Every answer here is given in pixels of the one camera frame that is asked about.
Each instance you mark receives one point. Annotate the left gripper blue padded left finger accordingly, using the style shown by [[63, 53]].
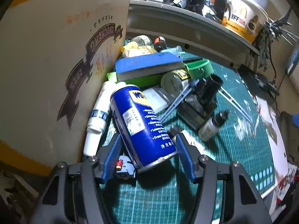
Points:
[[72, 194]]

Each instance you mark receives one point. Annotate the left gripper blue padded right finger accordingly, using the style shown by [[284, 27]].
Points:
[[241, 202]]

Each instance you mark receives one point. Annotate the blue WD-40 spray can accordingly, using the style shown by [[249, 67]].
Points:
[[145, 138]]

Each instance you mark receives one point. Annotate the green cutting mat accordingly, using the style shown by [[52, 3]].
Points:
[[165, 194]]

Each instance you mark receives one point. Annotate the small dropper bottle black cap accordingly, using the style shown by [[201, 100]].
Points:
[[212, 126]]

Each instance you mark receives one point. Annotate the white tube blue print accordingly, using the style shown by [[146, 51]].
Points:
[[98, 119]]

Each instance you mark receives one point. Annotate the black cylinder tool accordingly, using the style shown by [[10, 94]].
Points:
[[199, 105]]

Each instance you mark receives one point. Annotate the metal can yellow label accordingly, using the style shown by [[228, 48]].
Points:
[[173, 82]]

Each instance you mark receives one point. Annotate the blue book box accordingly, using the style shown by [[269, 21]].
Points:
[[151, 64]]

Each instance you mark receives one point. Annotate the cardboard box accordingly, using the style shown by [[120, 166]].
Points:
[[55, 55]]

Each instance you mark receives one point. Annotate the black orange flashlight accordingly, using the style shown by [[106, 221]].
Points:
[[160, 44]]

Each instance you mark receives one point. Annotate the white desk shelf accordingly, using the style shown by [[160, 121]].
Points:
[[193, 32]]

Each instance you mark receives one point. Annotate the McDonald's paper bucket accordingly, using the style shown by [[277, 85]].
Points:
[[244, 17]]

